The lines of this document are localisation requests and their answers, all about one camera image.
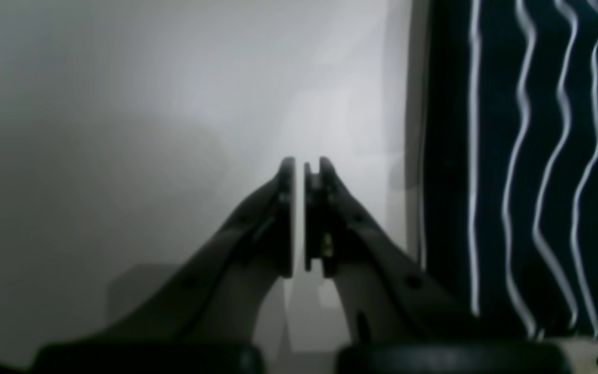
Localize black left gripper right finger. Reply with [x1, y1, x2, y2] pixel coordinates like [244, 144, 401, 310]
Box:
[304, 157, 572, 373]

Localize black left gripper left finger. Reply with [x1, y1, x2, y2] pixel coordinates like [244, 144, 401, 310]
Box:
[32, 158, 296, 373]

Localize navy white striped t-shirt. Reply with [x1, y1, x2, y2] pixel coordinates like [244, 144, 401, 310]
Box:
[420, 1, 598, 338]

